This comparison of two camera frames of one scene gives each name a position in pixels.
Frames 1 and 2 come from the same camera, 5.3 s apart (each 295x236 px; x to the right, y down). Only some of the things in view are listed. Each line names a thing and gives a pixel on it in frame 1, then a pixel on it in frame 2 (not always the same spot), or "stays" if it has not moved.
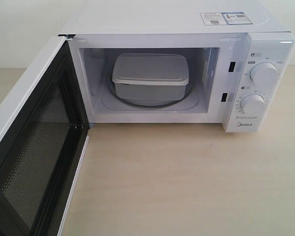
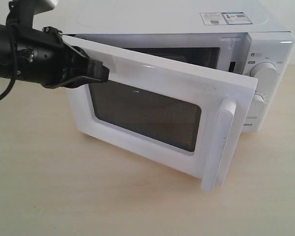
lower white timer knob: (252, 104) stays
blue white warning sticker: (229, 18) stays
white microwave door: (39, 131) -> (196, 120)
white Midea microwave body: (242, 53) stays
